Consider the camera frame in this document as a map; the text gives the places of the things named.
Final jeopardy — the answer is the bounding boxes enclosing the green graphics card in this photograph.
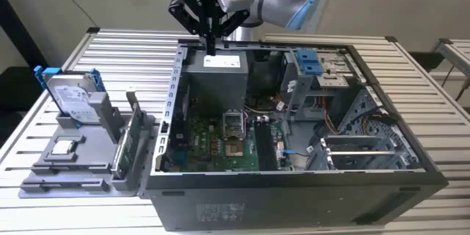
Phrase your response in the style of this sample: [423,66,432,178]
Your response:
[113,90,149,179]

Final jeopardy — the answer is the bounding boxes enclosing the grey parts rack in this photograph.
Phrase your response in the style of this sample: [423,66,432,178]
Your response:
[18,90,160,199]

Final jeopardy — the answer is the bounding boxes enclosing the metal socket cover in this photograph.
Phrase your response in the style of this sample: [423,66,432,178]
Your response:
[224,111,246,140]

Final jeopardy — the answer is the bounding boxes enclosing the green motherboard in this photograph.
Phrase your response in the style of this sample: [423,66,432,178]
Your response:
[169,91,296,172]

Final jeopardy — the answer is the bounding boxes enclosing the silver CPU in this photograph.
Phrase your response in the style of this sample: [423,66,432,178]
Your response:
[51,140,78,155]

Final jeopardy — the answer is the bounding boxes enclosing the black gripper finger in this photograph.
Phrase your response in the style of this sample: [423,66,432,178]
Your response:
[212,0,253,56]
[168,0,214,55]

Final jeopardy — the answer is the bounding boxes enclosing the blue drive latch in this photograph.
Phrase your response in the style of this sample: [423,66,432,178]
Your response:
[297,49,324,76]

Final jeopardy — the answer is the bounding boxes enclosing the grey metal drive cage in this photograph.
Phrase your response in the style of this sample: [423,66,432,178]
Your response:
[306,134,404,172]

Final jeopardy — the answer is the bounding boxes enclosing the orange wire bundle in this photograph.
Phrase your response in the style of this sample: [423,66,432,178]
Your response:
[318,96,337,135]

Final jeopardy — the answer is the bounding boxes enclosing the black PC case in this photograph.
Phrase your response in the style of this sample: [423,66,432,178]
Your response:
[142,38,451,232]

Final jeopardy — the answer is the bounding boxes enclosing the thin locking lever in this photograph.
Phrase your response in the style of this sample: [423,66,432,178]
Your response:
[240,110,249,138]

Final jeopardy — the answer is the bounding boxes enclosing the blue tab data wire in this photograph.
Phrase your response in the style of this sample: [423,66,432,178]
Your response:
[280,149,312,157]

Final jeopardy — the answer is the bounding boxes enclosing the black RAM slots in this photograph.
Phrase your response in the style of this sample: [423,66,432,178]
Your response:
[254,116,280,172]

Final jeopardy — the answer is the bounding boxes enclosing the grey power supply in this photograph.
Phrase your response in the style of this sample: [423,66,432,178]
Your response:
[182,49,252,109]

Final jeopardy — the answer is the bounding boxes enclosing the black bulky object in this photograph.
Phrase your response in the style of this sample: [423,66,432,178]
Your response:
[0,65,51,111]

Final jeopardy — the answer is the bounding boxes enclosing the hard disk in blue carrier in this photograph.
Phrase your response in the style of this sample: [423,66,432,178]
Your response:
[33,65,107,125]

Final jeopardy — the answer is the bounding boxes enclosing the black box behind table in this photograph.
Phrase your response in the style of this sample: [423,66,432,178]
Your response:
[408,51,447,71]

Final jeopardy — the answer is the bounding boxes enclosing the blue expansion slot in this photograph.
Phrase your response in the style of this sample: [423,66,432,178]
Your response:
[169,150,189,170]

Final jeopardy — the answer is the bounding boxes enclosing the black sleeved wire bundle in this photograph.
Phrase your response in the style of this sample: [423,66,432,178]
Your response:
[360,110,396,135]

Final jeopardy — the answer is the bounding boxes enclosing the black slanted post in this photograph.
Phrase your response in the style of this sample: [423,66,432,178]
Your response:
[0,0,51,68]

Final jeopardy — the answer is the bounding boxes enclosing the CPU socket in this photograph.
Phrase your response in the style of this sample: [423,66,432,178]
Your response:
[225,139,248,159]

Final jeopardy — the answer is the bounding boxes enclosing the metal slat side table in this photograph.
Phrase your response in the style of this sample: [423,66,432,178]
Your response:
[428,37,470,81]

